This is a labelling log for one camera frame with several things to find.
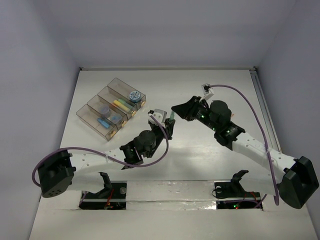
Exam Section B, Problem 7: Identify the blue clear clip pen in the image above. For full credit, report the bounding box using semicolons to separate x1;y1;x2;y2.
97;118;110;129

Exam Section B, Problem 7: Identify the aluminium rail right edge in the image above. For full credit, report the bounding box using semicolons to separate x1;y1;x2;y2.
249;69;290;177

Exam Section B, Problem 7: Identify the smoky clear drawer organizer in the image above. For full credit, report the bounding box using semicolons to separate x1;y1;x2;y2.
76;77;146;141

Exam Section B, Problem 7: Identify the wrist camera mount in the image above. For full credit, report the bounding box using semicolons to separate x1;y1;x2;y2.
148;109;167;126
201;83;214;101

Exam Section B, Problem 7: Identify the yellow highlighter pen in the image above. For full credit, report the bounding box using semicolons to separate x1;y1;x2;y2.
113;100;130;112

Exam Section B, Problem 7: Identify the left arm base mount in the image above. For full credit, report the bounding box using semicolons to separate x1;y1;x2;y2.
78;172;127;210

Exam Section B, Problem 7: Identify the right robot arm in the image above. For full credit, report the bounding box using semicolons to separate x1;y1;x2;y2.
171;96;320;209

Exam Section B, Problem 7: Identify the green clear clip pen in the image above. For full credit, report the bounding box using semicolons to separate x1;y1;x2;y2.
169;111;175;122

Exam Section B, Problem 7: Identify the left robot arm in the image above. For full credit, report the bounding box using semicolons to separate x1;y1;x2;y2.
31;116;176;199

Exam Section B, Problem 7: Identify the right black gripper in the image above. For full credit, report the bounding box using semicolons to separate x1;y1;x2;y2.
171;96;219;132

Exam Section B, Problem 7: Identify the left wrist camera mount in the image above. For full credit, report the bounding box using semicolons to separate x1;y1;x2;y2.
148;109;167;126

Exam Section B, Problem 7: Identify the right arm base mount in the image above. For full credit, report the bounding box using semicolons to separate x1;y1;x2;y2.
211;170;263;210

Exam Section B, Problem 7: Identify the small clear blue jar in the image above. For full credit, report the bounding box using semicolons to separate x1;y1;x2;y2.
109;114;122;124

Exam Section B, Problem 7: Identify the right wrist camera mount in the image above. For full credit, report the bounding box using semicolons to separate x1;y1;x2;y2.
201;83;214;101

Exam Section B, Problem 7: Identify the blue slime jar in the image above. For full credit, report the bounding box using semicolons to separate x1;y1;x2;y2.
129;90;141;103

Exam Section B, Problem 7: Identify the green highlighter pen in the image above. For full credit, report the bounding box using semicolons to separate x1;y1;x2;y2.
118;98;133;109

